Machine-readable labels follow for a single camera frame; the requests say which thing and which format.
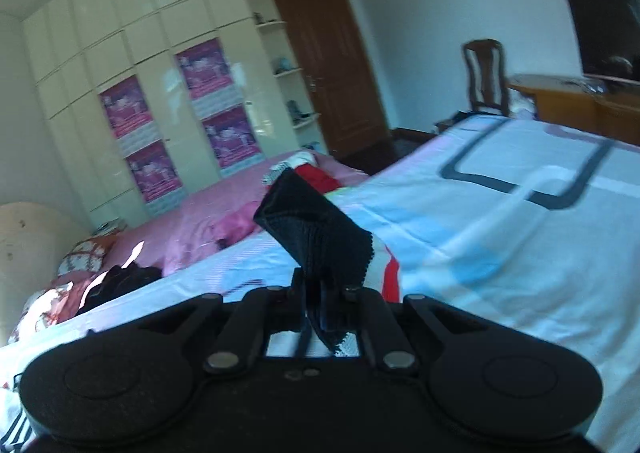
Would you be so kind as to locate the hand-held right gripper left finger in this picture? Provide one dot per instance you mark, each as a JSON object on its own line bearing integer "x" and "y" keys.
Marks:
{"x": 298, "y": 300}

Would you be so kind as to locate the pink checked bedsheet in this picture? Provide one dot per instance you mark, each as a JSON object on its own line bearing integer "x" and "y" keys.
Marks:
{"x": 195, "y": 233}

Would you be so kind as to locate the red garment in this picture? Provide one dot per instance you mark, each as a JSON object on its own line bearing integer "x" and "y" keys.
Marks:
{"x": 320, "y": 179}

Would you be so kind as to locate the green striped cloth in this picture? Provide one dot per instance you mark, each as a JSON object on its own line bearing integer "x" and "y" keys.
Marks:
{"x": 280, "y": 170}

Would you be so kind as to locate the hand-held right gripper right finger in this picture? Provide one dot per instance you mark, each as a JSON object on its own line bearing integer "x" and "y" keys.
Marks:
{"x": 326, "y": 305}

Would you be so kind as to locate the magenta garment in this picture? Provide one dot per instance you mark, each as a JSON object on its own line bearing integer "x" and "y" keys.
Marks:
{"x": 240, "y": 225}

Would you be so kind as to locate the checked patterned pillow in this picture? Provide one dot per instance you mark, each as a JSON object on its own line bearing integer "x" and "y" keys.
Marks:
{"x": 85, "y": 258}

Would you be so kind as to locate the black clothes pile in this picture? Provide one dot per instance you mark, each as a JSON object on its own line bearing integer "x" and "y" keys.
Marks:
{"x": 122, "y": 283}

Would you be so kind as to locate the wooden desk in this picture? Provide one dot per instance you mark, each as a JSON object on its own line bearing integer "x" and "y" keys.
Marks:
{"x": 565, "y": 103}

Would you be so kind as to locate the cream corner shelf unit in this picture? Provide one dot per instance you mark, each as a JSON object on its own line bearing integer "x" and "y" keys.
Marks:
{"x": 292, "y": 73}

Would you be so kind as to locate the brown wooden door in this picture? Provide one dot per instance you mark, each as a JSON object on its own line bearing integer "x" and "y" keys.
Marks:
{"x": 335, "y": 68}

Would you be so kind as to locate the floral white pillow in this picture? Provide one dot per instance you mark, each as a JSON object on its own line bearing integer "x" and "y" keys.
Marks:
{"x": 45, "y": 305}

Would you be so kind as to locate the light blue printed blanket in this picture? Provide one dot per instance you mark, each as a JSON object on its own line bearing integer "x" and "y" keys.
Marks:
{"x": 500, "y": 243}

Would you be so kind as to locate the black television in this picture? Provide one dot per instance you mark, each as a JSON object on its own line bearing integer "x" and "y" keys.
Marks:
{"x": 600, "y": 3}

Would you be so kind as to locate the cream glossy wardrobe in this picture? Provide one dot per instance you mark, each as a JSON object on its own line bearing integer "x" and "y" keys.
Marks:
{"x": 150, "y": 43}

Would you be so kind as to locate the purple wall poster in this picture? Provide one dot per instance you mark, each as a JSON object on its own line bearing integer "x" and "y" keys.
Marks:
{"x": 206, "y": 70}
{"x": 154, "y": 175}
{"x": 232, "y": 138}
{"x": 125, "y": 108}

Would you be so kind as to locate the striped knit sweater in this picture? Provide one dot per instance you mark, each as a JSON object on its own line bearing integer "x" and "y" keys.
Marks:
{"x": 320, "y": 228}

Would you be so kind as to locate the dark wooden chair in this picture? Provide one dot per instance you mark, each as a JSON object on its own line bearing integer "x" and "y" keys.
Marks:
{"x": 484, "y": 78}

